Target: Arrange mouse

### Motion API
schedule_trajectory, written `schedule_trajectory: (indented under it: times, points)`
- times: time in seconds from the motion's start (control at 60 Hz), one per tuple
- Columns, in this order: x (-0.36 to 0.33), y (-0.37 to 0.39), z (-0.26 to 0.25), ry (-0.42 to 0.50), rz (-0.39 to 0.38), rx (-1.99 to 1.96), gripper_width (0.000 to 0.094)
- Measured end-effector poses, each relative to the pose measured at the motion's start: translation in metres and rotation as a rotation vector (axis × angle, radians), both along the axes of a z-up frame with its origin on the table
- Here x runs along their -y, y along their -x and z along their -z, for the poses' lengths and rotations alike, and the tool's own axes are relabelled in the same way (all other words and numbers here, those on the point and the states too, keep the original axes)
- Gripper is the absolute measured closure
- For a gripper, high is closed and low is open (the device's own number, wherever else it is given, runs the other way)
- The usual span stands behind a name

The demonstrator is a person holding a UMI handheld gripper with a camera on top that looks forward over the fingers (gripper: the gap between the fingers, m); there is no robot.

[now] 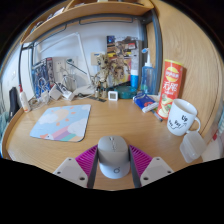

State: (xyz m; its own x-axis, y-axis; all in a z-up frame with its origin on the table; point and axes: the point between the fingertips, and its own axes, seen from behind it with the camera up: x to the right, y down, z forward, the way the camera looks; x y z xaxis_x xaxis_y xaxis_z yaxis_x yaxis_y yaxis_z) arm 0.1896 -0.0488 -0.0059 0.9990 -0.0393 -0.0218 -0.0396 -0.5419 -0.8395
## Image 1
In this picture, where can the blue tissue pack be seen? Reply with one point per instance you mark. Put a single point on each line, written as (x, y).
(145, 101)

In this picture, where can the white desk lamp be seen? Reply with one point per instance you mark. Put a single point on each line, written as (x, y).
(85, 89)

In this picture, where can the white wall socket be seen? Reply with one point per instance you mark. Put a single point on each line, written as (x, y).
(59, 64)
(71, 61)

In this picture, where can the small white square clock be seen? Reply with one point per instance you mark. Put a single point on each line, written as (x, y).
(112, 95)

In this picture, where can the white power strip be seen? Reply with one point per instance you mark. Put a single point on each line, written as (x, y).
(68, 95)

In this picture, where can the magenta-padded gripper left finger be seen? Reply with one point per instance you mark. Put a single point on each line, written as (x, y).
(71, 170)

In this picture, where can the white red-capped pump bottle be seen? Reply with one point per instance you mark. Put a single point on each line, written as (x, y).
(24, 101)

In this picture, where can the red chips can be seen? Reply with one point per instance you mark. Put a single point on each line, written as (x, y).
(170, 88)

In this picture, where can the teal blanket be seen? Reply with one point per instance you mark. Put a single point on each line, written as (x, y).
(2, 130)

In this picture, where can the colourful printed box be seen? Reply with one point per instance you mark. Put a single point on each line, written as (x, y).
(121, 56)

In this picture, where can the pastel cloud print mouse pad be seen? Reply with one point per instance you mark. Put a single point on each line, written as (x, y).
(61, 122)

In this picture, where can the blue spray bottle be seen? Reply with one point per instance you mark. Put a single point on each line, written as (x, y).
(148, 78)

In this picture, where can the white computer mouse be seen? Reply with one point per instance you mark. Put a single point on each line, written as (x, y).
(113, 156)

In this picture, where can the clear plastic container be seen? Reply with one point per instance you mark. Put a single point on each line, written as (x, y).
(192, 146)

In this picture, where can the white mug with drawn face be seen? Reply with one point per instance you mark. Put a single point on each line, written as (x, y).
(180, 118)

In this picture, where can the blue robot print box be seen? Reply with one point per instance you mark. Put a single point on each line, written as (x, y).
(41, 76)

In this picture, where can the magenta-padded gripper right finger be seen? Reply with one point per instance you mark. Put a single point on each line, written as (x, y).
(155, 170)

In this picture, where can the beige robot figure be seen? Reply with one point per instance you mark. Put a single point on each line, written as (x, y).
(103, 78)

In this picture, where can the black ruler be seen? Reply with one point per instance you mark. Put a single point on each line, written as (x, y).
(96, 98)

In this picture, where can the wooden shelf unit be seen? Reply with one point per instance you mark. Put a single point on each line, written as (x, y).
(100, 8)

